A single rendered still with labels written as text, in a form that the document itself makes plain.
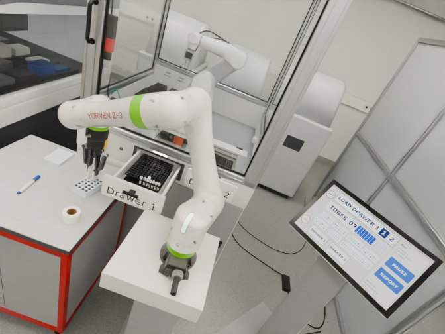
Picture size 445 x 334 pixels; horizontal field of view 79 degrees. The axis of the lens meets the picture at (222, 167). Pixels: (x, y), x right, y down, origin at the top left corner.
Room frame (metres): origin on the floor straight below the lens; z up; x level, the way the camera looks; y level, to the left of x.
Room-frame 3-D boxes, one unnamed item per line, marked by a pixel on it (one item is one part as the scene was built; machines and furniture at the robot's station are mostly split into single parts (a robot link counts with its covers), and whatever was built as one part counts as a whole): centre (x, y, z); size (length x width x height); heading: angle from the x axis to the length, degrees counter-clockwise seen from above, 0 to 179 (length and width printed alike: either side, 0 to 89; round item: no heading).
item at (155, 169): (1.12, 0.33, 0.87); 0.22 x 0.18 x 0.06; 2
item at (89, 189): (0.96, 0.56, 0.78); 0.12 x 0.08 x 0.04; 172
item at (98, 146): (0.99, 0.57, 0.99); 0.08 x 0.07 x 0.09; 82
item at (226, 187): (1.23, 0.02, 0.87); 0.29 x 0.02 x 0.11; 92
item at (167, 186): (1.13, 0.33, 0.86); 0.40 x 0.26 x 0.06; 2
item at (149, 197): (0.92, 0.33, 0.87); 0.29 x 0.02 x 0.11; 92
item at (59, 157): (1.09, 0.81, 0.77); 0.13 x 0.09 x 0.02; 2
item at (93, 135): (0.99, 0.57, 1.07); 0.12 x 0.09 x 0.06; 172
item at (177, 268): (0.68, 0.02, 0.87); 0.26 x 0.15 x 0.06; 8
